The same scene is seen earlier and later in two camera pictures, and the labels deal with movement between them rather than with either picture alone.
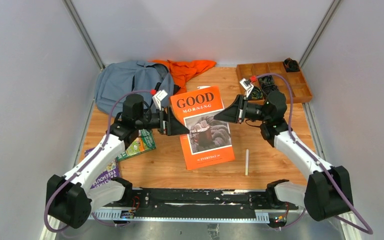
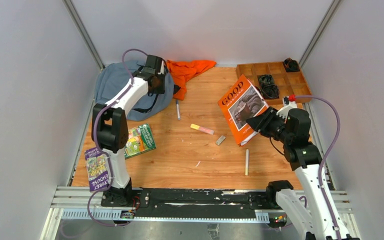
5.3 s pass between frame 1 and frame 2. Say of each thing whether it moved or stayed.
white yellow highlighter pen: stayed
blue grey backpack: stayed
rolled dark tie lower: stayed
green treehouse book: stayed
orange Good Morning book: moved
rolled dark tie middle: stayed
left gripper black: moved
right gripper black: moved
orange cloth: stayed
